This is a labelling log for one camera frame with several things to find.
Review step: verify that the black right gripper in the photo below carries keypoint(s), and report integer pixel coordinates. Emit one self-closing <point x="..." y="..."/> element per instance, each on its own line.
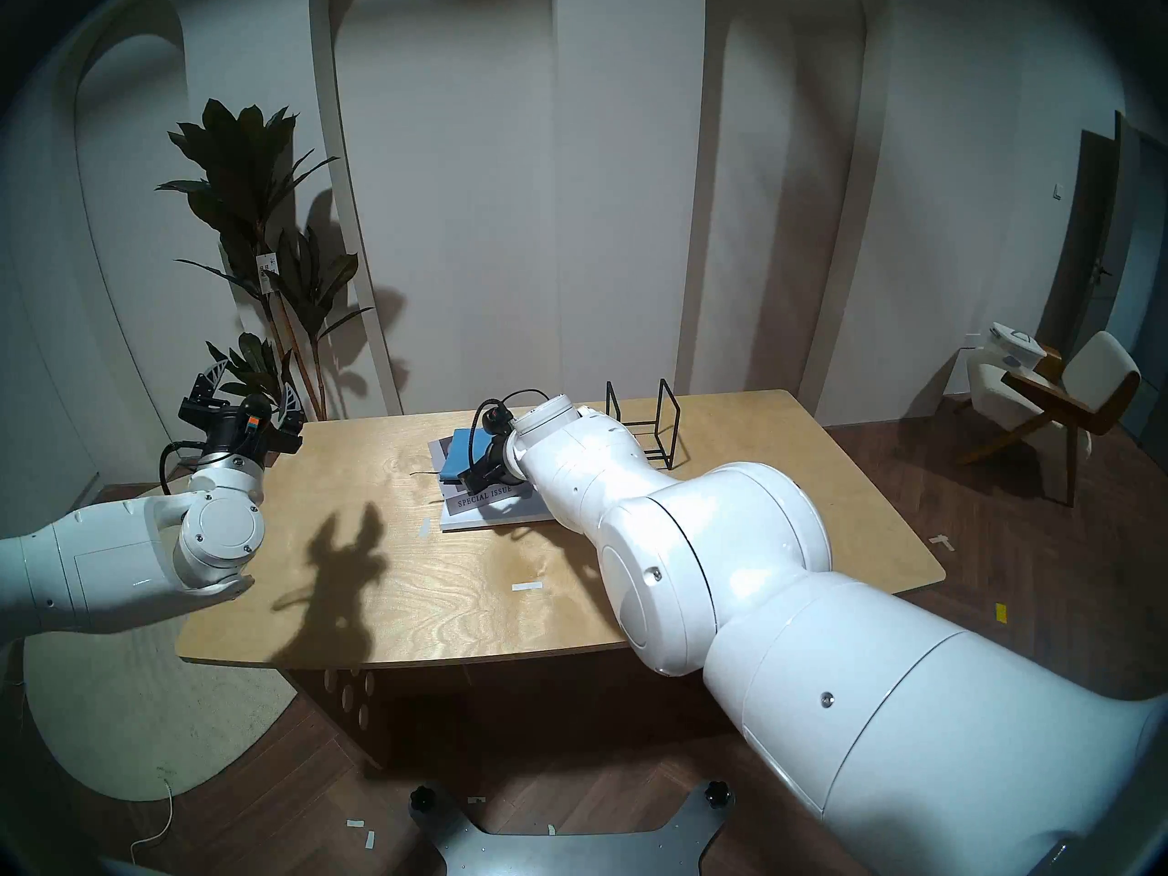
<point x="488" y="464"/>

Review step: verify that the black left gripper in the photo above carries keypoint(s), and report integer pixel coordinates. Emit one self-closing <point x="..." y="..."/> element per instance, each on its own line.
<point x="239" y="434"/>

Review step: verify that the blue notebook with ribbon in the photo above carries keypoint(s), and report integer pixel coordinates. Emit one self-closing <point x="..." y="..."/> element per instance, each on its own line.
<point x="465" y="450"/>

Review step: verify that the grey photo cover book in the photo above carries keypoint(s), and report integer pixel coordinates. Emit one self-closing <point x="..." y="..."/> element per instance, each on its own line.
<point x="484" y="498"/>

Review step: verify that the white paperback book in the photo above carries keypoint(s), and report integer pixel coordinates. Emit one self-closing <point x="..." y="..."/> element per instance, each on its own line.
<point x="511" y="514"/>

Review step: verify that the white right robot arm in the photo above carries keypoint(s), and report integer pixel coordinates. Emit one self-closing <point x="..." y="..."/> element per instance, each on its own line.
<point x="730" y="573"/>

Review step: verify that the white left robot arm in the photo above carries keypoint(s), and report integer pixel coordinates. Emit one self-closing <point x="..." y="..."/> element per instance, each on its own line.
<point x="137" y="555"/>

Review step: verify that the white plant tag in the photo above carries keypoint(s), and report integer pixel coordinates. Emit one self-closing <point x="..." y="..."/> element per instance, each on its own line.
<point x="267" y="272"/>

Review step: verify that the tall green potted plant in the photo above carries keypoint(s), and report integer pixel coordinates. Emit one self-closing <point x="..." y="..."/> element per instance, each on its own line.
<point x="246" y="172"/>

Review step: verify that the black star knob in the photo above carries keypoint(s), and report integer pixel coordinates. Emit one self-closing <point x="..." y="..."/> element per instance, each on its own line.
<point x="425" y="798"/>
<point x="720" y="795"/>

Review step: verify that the round cream rug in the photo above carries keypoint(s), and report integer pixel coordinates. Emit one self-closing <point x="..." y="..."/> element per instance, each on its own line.
<point x="119" y="719"/>

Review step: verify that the white wooden armchair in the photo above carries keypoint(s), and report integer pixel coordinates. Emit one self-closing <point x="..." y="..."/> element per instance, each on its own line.
<point x="1100" y="372"/>

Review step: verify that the dark grey door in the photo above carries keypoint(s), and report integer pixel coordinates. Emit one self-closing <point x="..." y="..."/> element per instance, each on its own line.
<point x="1086" y="245"/>

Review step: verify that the grey metal robot base plate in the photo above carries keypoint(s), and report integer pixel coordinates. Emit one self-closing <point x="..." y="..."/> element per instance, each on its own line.
<point x="566" y="851"/>

